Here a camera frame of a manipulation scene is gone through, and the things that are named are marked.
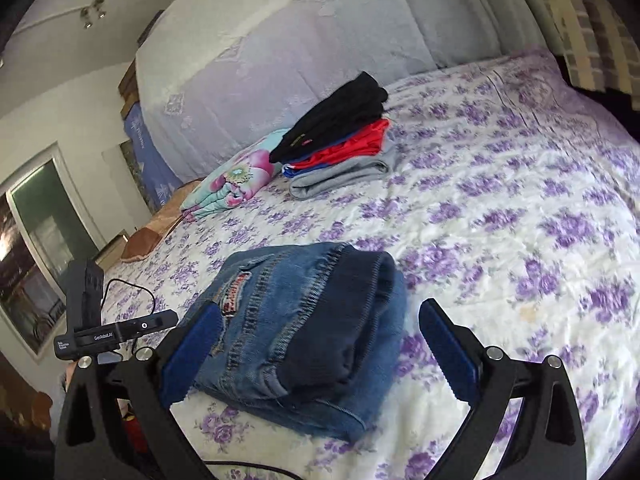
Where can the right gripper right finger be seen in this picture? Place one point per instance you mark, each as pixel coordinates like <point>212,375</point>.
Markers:
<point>547,441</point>

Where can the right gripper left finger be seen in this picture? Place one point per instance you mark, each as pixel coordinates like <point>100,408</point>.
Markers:
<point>116,422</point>

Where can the blue denim jeans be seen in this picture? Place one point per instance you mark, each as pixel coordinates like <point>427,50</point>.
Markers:
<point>310,336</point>

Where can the brown patchwork pillow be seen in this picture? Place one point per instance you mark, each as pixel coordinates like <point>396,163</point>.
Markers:
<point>142,243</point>

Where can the blue patterned pillow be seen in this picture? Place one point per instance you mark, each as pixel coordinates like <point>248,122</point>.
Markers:
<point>158,180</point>

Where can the folded turquoise floral quilt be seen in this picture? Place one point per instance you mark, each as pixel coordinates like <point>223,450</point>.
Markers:
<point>236,181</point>

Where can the folded blue garment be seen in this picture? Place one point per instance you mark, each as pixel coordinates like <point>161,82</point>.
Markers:
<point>325,157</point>

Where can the folded grey garment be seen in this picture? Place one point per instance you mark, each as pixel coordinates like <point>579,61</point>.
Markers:
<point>354,170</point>

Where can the purple floral bedspread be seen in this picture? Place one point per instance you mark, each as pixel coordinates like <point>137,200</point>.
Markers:
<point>515,204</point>

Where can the ceiling spot lamp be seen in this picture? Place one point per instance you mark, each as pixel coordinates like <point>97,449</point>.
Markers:
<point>94,12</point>

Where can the lavender lace headboard cover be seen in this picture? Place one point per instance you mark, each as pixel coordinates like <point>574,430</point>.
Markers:
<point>216,75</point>

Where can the folded red garment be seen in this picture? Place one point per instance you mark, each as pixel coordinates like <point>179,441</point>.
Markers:
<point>367,141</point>

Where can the folded black garment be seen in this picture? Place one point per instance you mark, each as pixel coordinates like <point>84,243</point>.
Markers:
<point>349,108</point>

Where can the checkered curtain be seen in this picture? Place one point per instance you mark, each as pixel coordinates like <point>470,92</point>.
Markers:
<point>597,47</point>

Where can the window with white frame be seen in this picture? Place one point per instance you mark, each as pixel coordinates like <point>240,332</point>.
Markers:
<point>50,227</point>

